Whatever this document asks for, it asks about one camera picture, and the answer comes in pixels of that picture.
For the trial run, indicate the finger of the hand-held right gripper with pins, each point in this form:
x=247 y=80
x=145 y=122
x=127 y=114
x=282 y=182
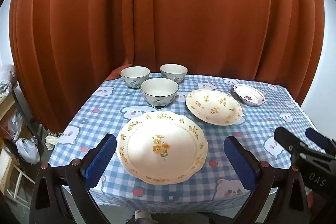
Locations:
x=316 y=135
x=286 y=138

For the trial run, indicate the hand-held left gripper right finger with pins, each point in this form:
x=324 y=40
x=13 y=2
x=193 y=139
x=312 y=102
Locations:
x=240 y=163

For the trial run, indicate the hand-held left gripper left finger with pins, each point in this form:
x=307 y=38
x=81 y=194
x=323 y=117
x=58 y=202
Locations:
x=101 y=158

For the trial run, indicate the small red-rimmed white plate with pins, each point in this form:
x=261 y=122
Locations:
x=249 y=94

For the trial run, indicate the scalloped yellow floral plate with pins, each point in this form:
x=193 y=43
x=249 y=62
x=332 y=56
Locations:
x=161 y=148

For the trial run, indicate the round yellow floral plate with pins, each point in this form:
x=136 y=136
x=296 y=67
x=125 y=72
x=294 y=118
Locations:
x=214 y=107

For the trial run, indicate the white bowl with leaf print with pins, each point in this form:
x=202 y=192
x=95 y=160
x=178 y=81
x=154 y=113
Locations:
x=159 y=91
x=173 y=71
x=135 y=75

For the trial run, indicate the blue checked printed tablecloth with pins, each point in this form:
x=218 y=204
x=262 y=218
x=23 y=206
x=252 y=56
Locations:
x=110 y=108

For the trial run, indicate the white crumpled cloth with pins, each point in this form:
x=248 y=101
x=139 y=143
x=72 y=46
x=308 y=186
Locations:
x=52 y=139

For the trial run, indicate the white plastic bag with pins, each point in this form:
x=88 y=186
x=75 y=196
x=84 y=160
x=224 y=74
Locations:
x=26 y=151

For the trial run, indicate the clear plastic bag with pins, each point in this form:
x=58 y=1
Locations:
x=16 y=121

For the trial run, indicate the wooden shelf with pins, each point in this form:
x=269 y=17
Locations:
x=5 y=106

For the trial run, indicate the white fluffy cloth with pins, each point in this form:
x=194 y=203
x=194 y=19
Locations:
x=6 y=77

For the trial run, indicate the orange curtain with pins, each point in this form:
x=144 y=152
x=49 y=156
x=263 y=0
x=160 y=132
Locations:
x=168 y=8

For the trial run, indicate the dark chair frame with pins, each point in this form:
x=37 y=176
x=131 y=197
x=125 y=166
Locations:
x=29 y=124

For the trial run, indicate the white rack frame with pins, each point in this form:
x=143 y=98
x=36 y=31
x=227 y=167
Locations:
x=15 y=179

